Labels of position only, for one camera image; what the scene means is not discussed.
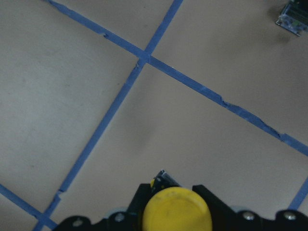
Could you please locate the red push button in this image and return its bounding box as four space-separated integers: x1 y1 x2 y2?
276 0 308 36

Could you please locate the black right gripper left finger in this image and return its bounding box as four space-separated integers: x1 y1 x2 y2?
127 183 153 231

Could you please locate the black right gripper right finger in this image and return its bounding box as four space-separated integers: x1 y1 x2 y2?
192 185 238 231

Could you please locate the yellow push button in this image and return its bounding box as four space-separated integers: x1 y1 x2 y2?
141 169 213 231

